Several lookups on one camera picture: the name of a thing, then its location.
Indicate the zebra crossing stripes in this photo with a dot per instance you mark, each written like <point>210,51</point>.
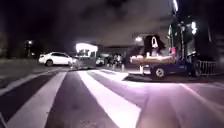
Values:
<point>110,100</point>

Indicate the small truck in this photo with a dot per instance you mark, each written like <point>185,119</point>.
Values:
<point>84,60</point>

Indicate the flatbed truck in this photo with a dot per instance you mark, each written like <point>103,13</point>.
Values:
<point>160,61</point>

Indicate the group of people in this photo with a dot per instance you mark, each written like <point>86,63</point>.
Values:
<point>115,60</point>

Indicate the dark asphalt road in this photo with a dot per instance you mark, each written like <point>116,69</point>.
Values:
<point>66,100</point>

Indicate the building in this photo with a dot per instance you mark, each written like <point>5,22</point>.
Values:
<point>196,30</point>

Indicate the metal railing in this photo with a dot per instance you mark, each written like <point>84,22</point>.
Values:
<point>208,67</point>

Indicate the white car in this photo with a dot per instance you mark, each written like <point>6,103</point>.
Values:
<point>56,58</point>

